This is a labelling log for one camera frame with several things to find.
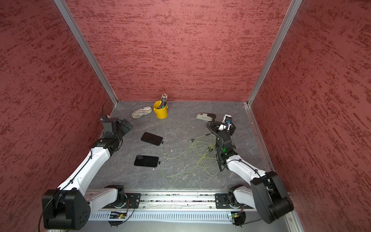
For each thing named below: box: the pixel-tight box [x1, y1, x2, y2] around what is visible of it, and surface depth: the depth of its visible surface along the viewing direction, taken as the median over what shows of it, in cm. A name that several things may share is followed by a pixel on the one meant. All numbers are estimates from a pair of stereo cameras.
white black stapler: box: [196, 112, 216, 122], surface depth 111 cm
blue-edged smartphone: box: [140, 131, 163, 146], surface depth 102 cm
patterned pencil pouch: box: [131, 105, 153, 119], surface depth 112 cm
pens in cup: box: [158, 93, 169, 109], surface depth 105 cm
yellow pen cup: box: [153, 100, 169, 120], surface depth 108 cm
